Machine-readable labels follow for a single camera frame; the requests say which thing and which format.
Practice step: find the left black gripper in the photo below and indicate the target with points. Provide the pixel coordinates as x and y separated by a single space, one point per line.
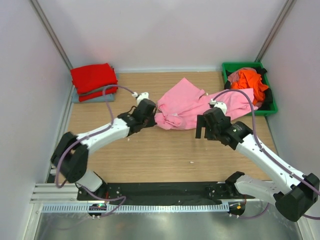
151 122

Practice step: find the green plastic bin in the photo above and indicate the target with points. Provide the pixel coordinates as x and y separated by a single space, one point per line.
271 107

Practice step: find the red folded t shirt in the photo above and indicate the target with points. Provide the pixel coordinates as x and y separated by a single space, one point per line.
89 71
101 94

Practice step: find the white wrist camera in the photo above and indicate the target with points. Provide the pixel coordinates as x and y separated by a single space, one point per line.
140 96
218 104

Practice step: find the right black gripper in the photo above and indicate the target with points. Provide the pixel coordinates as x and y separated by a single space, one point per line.
202 122

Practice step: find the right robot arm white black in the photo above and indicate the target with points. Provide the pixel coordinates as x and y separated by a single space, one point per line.
291 191

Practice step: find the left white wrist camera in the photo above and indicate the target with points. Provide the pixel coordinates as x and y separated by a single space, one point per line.
140 96

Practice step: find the pink t shirt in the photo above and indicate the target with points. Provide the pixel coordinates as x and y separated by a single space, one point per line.
179 107

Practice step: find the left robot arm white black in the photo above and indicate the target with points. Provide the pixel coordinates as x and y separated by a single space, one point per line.
72 152

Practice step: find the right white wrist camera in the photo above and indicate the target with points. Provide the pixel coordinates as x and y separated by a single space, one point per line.
218 104

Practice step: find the orange t shirt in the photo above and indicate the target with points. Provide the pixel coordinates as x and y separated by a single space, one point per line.
254 81

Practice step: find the white slotted cable duct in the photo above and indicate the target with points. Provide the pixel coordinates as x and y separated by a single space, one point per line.
105 208

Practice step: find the grey folded t shirt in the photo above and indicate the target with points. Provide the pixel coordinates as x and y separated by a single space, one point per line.
83 85

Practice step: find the red folded t shirt top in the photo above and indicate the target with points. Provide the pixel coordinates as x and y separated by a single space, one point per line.
89 71

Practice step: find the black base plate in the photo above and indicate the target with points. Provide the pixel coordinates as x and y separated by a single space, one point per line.
169 193

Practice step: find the red folded t shirt lower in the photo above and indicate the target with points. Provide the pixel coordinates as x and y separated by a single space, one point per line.
101 94

